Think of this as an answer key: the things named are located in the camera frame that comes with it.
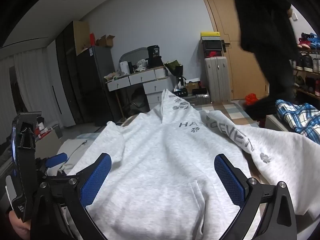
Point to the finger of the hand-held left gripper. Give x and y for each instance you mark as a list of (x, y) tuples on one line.
[(56, 160)]

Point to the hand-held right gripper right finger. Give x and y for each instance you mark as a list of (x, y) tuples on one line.
[(228, 182)]

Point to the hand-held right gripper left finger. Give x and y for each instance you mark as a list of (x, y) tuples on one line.
[(96, 180)]

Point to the light grey hoodie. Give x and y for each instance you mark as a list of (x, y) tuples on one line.
[(162, 155)]

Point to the person's left hand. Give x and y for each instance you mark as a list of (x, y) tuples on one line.
[(21, 231)]

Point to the plain cardboard box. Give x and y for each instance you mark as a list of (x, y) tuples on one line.
[(50, 142)]

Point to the white curtain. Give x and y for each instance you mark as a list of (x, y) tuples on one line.
[(32, 92)]

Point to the checked bed sheet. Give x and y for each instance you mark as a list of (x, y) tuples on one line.
[(225, 112)]

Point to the dark wardrobe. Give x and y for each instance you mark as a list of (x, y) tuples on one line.
[(66, 80)]

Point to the red bag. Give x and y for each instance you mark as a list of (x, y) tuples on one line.
[(251, 99)]

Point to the dark office chair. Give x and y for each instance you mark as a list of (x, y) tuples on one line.
[(137, 102)]

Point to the silver suitcase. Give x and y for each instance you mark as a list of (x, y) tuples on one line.
[(197, 99)]

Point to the blue plaid shirt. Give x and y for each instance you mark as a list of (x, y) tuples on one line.
[(297, 117)]

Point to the black and blue box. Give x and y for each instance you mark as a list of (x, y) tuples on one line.
[(180, 92)]

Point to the white ribbed suitcase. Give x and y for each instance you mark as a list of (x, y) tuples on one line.
[(217, 80)]

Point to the brown cardboard box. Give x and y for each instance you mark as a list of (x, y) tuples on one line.
[(191, 86)]

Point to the white desk with drawers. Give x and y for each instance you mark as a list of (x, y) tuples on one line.
[(140, 78)]

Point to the white paper roll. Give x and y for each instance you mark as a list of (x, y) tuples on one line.
[(124, 67)]

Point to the flat cardboard sheet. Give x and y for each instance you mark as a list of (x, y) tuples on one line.
[(81, 37)]

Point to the red box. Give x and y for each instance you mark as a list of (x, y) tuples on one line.
[(92, 40)]

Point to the open cardboard box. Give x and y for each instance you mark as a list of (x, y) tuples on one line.
[(105, 41)]

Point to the grey oval mirror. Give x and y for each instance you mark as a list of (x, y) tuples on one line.
[(135, 53)]

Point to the black stacked shoe boxes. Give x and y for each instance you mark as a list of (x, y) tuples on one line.
[(212, 47)]

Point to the black canister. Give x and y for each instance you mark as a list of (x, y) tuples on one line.
[(153, 51)]

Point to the shoe rack with shoes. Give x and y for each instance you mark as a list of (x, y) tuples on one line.
[(307, 62)]

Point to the yellow shoe box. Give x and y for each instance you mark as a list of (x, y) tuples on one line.
[(210, 34)]

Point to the wooden door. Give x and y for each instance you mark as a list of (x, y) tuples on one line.
[(221, 17)]

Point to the grey bed frame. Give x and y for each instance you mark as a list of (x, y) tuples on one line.
[(275, 123)]

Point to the white light switch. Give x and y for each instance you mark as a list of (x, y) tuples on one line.
[(295, 16)]

